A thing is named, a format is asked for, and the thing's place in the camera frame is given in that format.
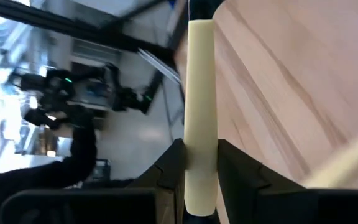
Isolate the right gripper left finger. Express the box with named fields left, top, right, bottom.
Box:
left=0, top=139, right=187, bottom=224

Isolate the cream-handled table knife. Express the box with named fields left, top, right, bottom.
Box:
left=301, top=123, right=358, bottom=189

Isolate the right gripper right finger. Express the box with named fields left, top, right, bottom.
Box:
left=218, top=139, right=358, bottom=224

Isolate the thick black cable sleeve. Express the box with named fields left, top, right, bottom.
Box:
left=0, top=123, right=98, bottom=224

